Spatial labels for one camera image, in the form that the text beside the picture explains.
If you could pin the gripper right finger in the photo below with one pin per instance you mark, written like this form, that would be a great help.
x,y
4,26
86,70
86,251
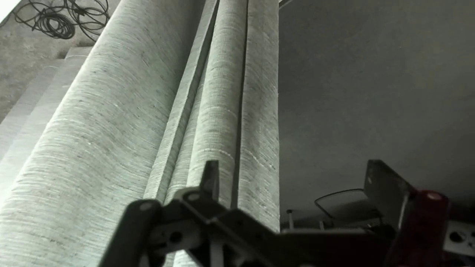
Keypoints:
x,y
421,227

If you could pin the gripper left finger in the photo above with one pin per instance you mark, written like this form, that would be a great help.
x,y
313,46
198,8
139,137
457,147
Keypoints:
x,y
198,232

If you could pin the grey fabric curtain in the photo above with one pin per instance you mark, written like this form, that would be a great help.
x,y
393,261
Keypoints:
x,y
124,128

